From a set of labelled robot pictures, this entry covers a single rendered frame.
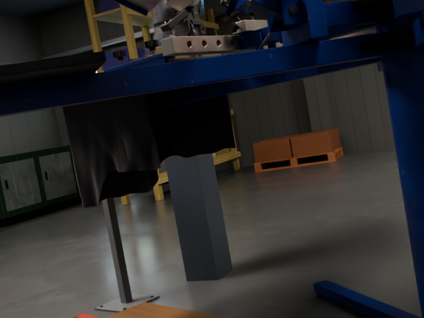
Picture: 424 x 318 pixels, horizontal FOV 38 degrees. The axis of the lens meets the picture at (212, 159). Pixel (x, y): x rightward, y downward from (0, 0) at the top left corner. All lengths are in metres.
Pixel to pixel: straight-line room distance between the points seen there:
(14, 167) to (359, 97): 4.64
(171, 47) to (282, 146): 6.34
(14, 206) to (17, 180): 0.32
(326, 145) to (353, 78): 1.24
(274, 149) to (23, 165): 3.17
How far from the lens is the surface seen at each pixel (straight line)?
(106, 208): 2.91
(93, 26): 7.28
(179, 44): 1.86
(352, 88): 8.82
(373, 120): 8.78
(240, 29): 2.03
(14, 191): 7.48
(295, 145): 8.09
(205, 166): 3.08
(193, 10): 2.32
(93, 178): 2.43
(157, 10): 3.13
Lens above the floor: 0.78
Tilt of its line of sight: 3 degrees down
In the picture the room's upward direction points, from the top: 10 degrees counter-clockwise
